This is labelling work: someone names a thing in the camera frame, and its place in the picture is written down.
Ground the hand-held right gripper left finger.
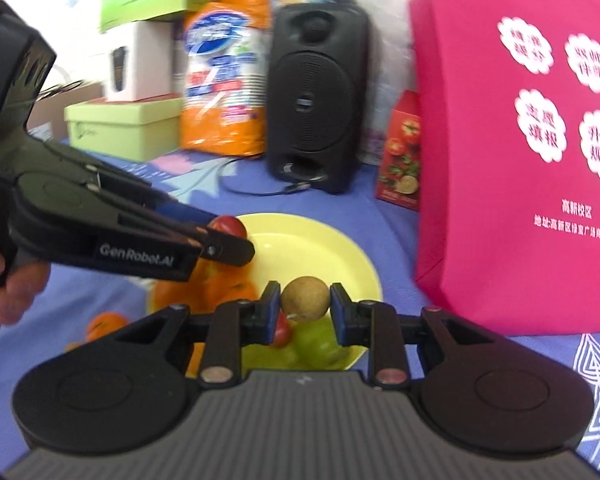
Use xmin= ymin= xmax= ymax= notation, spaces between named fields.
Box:
xmin=77 ymin=281 xmax=282 ymax=390

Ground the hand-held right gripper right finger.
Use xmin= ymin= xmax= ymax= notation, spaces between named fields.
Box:
xmin=329 ymin=282 xmax=527 ymax=390

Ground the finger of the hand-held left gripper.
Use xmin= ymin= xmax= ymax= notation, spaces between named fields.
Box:
xmin=92 ymin=160 xmax=219 ymax=231
xmin=144 ymin=207 xmax=257 ymax=267

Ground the red tomato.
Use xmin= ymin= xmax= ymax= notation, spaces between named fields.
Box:
xmin=272 ymin=312 xmax=294 ymax=350
xmin=207 ymin=214 xmax=249 ymax=242

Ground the green jujube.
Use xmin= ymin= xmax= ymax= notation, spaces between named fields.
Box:
xmin=292 ymin=317 xmax=349 ymax=369
xmin=242 ymin=342 xmax=301 ymax=372

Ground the brown longan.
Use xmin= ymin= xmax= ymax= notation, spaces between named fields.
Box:
xmin=280 ymin=275 xmax=331 ymax=324

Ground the small orange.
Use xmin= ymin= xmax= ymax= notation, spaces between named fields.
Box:
xmin=152 ymin=279 xmax=204 ymax=314
xmin=86 ymin=312 xmax=130 ymax=344
xmin=200 ymin=266 xmax=259 ymax=307
xmin=185 ymin=342 xmax=207 ymax=379

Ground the yellow plastic plate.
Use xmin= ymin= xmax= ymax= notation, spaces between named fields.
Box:
xmin=147 ymin=213 xmax=384 ymax=374

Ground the person's left hand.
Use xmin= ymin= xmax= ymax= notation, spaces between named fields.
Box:
xmin=0 ymin=230 xmax=52 ymax=329

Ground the brown cardboard box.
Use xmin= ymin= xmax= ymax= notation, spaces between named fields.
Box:
xmin=27 ymin=80 xmax=107 ymax=142

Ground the light green shoe box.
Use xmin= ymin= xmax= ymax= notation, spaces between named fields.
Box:
xmin=63 ymin=97 xmax=186 ymax=164

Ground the orange paper cup package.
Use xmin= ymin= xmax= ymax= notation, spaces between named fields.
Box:
xmin=179 ymin=0 xmax=274 ymax=157

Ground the white cup box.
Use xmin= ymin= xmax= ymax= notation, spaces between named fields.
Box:
xmin=102 ymin=19 xmax=176 ymax=104

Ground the red juice carton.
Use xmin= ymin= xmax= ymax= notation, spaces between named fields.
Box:
xmin=374 ymin=89 xmax=424 ymax=212

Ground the black speaker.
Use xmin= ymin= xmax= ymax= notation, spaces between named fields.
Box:
xmin=265 ymin=2 xmax=371 ymax=195

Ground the pink tote bag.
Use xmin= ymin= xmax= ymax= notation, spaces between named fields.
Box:
xmin=408 ymin=0 xmax=600 ymax=337

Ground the black speaker cable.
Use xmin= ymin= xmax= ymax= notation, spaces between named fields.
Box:
xmin=218 ymin=155 xmax=314 ymax=197

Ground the black looped cable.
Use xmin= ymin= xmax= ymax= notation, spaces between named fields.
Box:
xmin=39 ymin=76 xmax=107 ymax=102

